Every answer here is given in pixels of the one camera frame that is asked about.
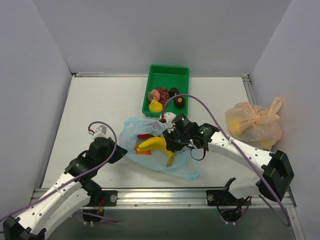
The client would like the yellow banana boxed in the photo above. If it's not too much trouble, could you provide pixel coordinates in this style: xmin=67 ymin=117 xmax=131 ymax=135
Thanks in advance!
xmin=138 ymin=136 xmax=175 ymax=167

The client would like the blue printed plastic bag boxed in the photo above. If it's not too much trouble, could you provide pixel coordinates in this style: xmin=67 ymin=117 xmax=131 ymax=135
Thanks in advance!
xmin=118 ymin=117 xmax=202 ymax=180

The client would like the dark mangosteen fruit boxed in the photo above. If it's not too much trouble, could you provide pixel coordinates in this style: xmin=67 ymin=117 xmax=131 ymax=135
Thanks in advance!
xmin=173 ymin=96 xmax=185 ymax=109

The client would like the red pomegranate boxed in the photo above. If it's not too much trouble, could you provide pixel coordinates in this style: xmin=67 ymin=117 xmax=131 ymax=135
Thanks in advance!
xmin=137 ymin=133 xmax=152 ymax=140

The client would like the orange fruit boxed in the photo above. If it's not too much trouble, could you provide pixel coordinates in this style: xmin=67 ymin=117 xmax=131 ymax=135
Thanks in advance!
xmin=134 ymin=143 xmax=151 ymax=156

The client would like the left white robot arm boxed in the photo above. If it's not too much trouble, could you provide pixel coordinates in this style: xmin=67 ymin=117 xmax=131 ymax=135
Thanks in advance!
xmin=3 ymin=137 xmax=127 ymax=240

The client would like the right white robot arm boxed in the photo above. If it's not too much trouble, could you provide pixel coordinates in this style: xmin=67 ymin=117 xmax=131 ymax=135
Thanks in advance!
xmin=159 ymin=112 xmax=295 ymax=205

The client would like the dark purple fruit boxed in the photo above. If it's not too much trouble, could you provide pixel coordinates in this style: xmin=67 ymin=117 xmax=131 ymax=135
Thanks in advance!
xmin=168 ymin=87 xmax=179 ymax=98

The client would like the peach fruit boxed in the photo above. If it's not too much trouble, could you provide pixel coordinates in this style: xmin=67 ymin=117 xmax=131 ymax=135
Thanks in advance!
xmin=147 ymin=89 xmax=161 ymax=103

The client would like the orange plastic bag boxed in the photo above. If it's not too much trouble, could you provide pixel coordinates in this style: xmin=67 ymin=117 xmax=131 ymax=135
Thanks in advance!
xmin=225 ymin=97 xmax=283 ymax=151

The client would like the yellow pear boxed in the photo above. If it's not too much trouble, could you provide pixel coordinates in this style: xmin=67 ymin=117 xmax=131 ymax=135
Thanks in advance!
xmin=148 ymin=98 xmax=163 ymax=113

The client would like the red grape bunch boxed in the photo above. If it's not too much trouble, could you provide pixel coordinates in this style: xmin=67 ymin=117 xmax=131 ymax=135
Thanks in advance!
xmin=156 ymin=87 xmax=170 ymax=106

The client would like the green plastic tray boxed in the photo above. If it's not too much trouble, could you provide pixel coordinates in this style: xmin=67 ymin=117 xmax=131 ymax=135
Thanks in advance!
xmin=142 ymin=64 xmax=190 ymax=118

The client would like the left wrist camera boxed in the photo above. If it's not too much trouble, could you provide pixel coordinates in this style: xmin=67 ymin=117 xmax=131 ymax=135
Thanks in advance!
xmin=88 ymin=125 xmax=107 ymax=139

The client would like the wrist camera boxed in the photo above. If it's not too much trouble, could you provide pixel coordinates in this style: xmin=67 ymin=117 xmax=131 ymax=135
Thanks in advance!
xmin=159 ymin=112 xmax=176 ymax=133
xmin=88 ymin=125 xmax=107 ymax=139

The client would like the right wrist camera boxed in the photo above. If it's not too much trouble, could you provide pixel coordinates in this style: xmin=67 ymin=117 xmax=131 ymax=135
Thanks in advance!
xmin=159 ymin=112 xmax=176 ymax=133

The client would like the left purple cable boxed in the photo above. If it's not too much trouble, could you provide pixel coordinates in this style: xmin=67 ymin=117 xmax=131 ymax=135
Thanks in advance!
xmin=0 ymin=121 xmax=118 ymax=225

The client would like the purple cable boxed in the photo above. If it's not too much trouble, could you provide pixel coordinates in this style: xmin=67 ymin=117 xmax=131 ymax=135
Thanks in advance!
xmin=0 ymin=121 xmax=118 ymax=225
xmin=161 ymin=93 xmax=292 ymax=228

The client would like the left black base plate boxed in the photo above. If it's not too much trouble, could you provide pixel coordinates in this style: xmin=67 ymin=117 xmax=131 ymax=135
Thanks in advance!
xmin=86 ymin=190 xmax=118 ymax=208

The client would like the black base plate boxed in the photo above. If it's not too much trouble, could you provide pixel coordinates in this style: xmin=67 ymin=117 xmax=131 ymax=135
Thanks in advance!
xmin=206 ymin=189 xmax=237 ymax=207
xmin=86 ymin=190 xmax=118 ymax=208

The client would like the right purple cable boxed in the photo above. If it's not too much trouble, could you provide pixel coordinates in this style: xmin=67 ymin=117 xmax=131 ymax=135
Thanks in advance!
xmin=161 ymin=93 xmax=292 ymax=228

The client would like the aluminium front rail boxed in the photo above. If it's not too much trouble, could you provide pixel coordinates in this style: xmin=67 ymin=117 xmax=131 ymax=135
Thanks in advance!
xmin=27 ymin=187 xmax=297 ymax=210

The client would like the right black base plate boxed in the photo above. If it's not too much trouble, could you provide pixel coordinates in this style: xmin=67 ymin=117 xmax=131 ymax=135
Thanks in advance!
xmin=206 ymin=189 xmax=237 ymax=207

